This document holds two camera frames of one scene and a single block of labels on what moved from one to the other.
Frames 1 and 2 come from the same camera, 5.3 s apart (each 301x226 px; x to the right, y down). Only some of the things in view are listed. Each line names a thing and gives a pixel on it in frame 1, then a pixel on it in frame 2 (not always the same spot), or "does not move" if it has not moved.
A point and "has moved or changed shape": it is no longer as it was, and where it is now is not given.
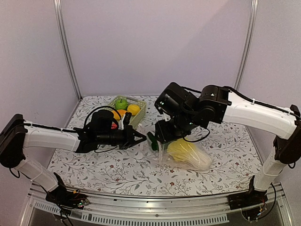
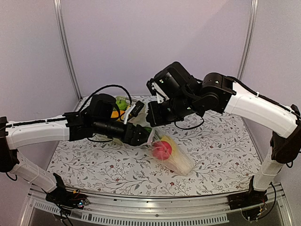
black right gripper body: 181,128 → 178,108
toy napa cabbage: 189,154 → 178,161
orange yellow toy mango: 121,113 does not move
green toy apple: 121,104 does not move
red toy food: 114,125 has moved or changed shape
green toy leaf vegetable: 154,145 → 149,129
